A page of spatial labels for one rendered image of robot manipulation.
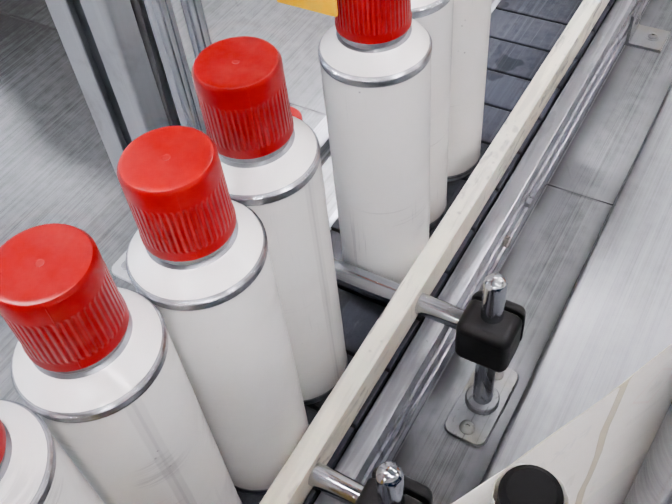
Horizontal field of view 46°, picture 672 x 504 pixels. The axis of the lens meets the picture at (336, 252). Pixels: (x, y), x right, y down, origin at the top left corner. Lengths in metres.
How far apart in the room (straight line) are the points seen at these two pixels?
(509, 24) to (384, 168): 0.31
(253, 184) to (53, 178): 0.38
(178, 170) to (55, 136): 0.46
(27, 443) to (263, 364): 0.10
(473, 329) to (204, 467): 0.16
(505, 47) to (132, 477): 0.45
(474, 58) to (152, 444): 0.29
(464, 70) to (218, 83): 0.22
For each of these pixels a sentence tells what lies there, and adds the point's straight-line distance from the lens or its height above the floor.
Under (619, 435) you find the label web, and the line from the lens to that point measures 0.27.
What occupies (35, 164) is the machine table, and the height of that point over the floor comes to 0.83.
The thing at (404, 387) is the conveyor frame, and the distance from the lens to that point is 0.44.
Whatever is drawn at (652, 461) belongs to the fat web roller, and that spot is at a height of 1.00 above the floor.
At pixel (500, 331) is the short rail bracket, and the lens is 0.41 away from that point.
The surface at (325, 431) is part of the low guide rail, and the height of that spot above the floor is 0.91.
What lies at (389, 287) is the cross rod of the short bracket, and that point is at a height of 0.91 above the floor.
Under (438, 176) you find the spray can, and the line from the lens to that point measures 0.47.
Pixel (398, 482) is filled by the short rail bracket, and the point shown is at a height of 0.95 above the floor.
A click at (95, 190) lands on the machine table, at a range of 0.65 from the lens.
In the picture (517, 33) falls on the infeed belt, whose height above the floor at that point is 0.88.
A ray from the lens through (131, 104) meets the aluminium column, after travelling 0.45.
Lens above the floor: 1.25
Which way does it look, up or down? 49 degrees down
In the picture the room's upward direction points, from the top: 7 degrees counter-clockwise
